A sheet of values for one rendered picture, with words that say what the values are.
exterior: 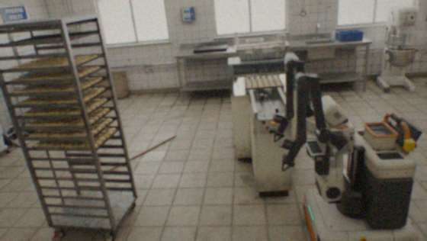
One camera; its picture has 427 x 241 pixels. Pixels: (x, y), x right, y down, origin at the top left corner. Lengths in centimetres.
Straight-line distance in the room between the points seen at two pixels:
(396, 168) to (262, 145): 113
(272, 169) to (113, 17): 497
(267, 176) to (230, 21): 408
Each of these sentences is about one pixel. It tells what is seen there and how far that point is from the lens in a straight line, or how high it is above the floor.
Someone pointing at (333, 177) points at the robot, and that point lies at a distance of 241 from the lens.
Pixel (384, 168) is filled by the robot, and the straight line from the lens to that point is 229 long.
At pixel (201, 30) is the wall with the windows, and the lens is 654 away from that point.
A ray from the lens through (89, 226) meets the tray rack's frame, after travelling 305.
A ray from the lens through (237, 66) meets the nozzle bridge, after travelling 347.
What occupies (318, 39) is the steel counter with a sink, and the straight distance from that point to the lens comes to 656.
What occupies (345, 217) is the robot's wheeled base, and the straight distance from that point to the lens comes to 263.
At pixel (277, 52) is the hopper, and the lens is 344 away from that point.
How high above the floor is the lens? 189
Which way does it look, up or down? 22 degrees down
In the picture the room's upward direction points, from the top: 6 degrees counter-clockwise
